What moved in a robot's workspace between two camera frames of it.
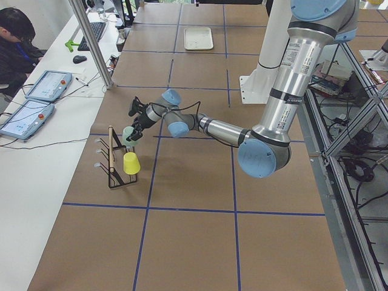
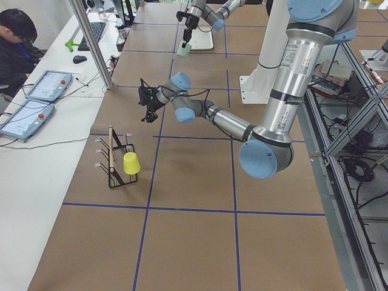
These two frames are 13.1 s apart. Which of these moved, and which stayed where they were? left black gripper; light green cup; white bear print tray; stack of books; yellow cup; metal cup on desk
Moved: light green cup; left black gripper
Stayed: metal cup on desk; white bear print tray; stack of books; yellow cup
